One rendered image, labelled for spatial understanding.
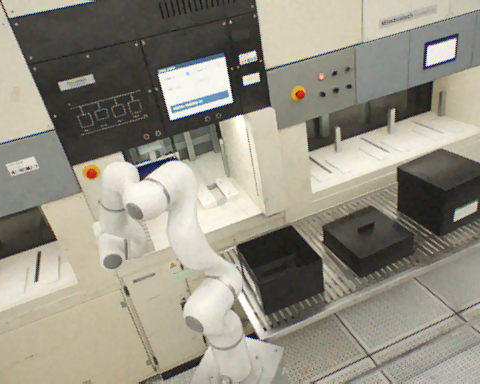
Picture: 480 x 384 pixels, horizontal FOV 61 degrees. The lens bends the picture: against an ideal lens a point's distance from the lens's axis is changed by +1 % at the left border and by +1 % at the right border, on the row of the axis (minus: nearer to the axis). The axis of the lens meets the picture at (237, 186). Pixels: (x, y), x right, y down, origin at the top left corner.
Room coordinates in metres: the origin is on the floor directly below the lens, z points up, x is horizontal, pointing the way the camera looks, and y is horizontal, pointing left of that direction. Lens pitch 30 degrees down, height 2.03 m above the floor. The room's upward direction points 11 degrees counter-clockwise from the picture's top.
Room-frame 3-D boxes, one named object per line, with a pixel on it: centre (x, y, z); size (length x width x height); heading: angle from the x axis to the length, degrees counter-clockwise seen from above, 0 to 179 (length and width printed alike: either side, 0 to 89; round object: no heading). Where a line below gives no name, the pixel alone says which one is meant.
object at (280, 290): (1.31, -0.11, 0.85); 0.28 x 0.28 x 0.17; 14
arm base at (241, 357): (0.93, 0.13, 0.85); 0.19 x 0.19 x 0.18
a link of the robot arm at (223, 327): (0.91, 0.15, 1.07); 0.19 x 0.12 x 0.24; 145
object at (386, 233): (1.43, -0.53, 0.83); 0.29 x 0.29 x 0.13; 18
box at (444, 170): (1.57, -0.94, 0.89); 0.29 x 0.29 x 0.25; 19
